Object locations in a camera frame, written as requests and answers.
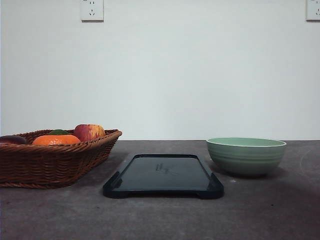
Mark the orange tangerine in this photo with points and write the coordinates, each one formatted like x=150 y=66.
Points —
x=54 y=140

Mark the white wall socket right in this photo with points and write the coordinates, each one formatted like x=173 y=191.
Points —
x=313 y=10

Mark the red yellow apple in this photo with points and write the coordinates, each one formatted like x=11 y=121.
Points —
x=89 y=131

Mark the dark blue rectangular tray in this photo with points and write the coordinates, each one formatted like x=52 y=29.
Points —
x=164 y=174

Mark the white wall socket left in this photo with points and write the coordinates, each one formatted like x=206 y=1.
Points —
x=92 y=11

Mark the dark purple fruit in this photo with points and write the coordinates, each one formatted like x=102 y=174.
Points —
x=12 y=140

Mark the green ceramic bowl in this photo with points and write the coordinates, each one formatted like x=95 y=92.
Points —
x=246 y=155

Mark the brown wicker basket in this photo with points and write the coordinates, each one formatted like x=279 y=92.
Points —
x=53 y=159

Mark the white wall socket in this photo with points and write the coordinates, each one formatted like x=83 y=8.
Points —
x=313 y=10
x=92 y=11

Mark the dark green fruit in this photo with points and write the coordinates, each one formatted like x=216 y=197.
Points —
x=58 y=132

